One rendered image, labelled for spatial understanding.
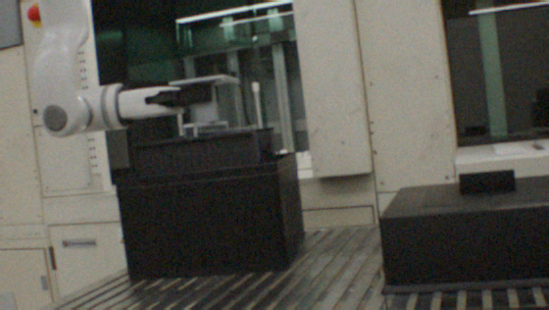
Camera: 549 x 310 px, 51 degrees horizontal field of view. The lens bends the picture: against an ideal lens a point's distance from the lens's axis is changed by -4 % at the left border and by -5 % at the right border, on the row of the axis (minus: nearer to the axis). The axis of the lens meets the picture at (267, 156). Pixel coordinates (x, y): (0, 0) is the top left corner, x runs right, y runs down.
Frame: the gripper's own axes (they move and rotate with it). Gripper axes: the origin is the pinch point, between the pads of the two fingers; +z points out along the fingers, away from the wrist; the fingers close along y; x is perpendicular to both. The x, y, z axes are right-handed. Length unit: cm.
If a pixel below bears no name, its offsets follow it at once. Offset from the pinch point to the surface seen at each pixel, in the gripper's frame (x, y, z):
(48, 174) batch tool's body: -13, -37, -55
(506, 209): -20, 33, 44
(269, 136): -9.1, -7.5, 9.6
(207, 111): -3.1, 1.7, 0.6
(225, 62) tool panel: 19, -122, -23
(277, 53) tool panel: 18, -113, -1
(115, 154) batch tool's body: -10, -59, -45
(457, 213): -20, 32, 38
